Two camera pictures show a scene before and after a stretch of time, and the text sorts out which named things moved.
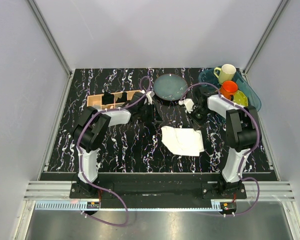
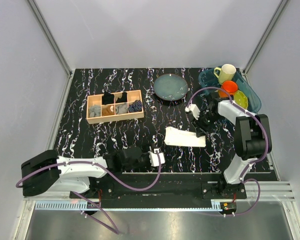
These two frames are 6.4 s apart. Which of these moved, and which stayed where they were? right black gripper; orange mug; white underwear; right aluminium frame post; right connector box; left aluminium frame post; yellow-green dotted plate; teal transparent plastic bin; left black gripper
Moved: left black gripper; right black gripper; white underwear
Stayed: orange mug; teal transparent plastic bin; right aluminium frame post; yellow-green dotted plate; right connector box; left aluminium frame post
